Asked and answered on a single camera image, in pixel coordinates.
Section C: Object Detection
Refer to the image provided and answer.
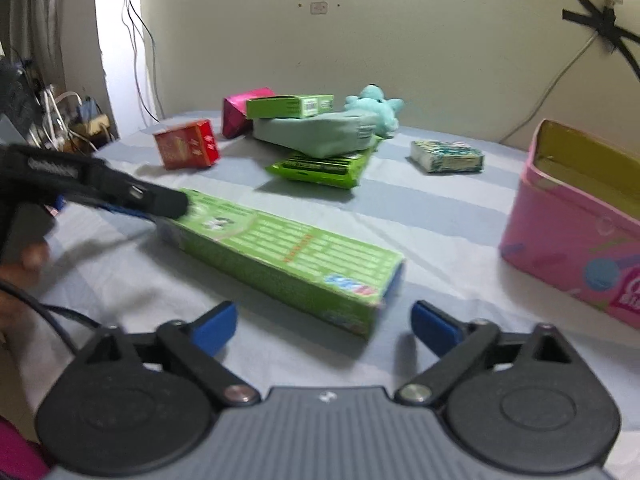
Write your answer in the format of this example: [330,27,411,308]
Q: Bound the long green box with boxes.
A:
[157,190,405,338]

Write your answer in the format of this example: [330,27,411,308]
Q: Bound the red cigarette box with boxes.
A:
[153,119,220,170]

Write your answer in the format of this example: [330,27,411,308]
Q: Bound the patterned tissue pack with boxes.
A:
[410,140,484,174]

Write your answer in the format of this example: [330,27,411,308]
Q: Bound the green wet wipes pack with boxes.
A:
[266,146,376,190]

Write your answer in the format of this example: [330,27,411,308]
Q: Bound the magenta wallet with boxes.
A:
[222,87,274,139]

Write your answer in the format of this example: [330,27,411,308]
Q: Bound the mint green pencil pouch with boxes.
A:
[253,110,378,159]

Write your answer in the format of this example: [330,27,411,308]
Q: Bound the small green box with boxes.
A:
[246,94,334,120]

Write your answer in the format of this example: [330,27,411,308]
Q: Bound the teal plush toy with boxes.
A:
[344,84,405,139]

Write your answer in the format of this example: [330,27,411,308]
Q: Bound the person's left hand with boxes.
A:
[0,240,50,330]

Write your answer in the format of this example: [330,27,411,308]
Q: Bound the striped blue white bedsheet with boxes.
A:
[8,109,640,480]

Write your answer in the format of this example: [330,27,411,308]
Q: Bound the pink macaron biscuit tin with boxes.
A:
[499,119,639,327]

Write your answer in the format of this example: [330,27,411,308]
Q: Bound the black tape cross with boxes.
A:
[562,0,640,78]

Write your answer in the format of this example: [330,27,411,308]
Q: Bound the cluttered cables and devices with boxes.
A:
[0,49,120,154]

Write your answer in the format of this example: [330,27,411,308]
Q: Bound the hanging wall wires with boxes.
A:
[114,0,164,124]

